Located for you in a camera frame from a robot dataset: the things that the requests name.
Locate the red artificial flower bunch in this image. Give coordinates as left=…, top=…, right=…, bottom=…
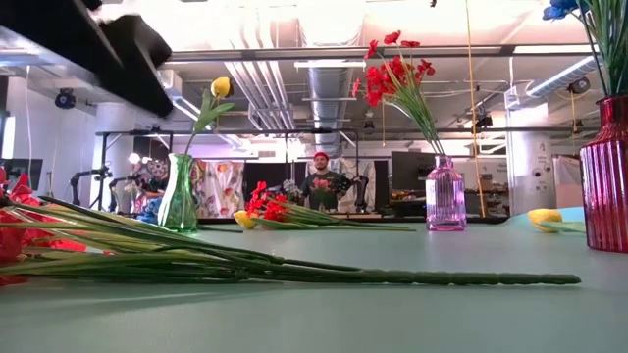
left=0, top=166, right=583, bottom=288
left=351, top=29, right=445, bottom=158
left=243, top=179, right=417, bottom=232

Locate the yellow artificial tulip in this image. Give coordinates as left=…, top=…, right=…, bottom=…
left=182, top=76, right=236, bottom=158
left=233, top=209, right=258, bottom=230
left=527, top=208, right=588, bottom=235

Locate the blue artificial flower bunch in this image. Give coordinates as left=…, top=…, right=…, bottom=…
left=542, top=0, right=628, bottom=99
left=136, top=195, right=166, bottom=226

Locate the purple glass vase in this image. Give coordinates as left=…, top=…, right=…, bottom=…
left=425, top=155, right=468, bottom=232

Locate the green glass vase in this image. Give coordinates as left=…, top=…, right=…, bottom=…
left=157, top=152, right=199, bottom=234

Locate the red glass vase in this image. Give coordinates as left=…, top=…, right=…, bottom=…
left=579, top=95, right=628, bottom=254

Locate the person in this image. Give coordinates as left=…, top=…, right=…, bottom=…
left=128, top=156, right=171, bottom=217
left=299, top=150, right=353, bottom=213

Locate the black monitor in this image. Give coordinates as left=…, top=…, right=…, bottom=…
left=391, top=150, right=441, bottom=193

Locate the floral curtain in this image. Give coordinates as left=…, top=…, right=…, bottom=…
left=189, top=159, right=246, bottom=220

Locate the white ceiling light bar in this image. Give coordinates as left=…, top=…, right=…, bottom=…
left=293, top=59, right=367, bottom=70

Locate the green table mat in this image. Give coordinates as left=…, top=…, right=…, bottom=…
left=0, top=208, right=628, bottom=353

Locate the pink cloth cover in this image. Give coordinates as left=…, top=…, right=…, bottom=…
left=551, top=154, right=585, bottom=210

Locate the black ceiling spot lamp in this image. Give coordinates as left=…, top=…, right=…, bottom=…
left=53, top=88, right=78, bottom=110
left=567, top=76, right=592, bottom=96

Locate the white ceiling pipe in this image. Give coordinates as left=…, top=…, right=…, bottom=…
left=525, top=55, right=608, bottom=98

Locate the black metal rack frame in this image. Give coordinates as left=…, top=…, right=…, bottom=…
left=95, top=127, right=360, bottom=217

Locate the silver ceiling duct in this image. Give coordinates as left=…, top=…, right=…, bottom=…
left=306, top=66, right=355, bottom=156

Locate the yellow hanging cable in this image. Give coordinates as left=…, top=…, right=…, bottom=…
left=464, top=0, right=487, bottom=218

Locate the dark wall screen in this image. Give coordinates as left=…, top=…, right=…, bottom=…
left=0, top=157, right=44, bottom=192

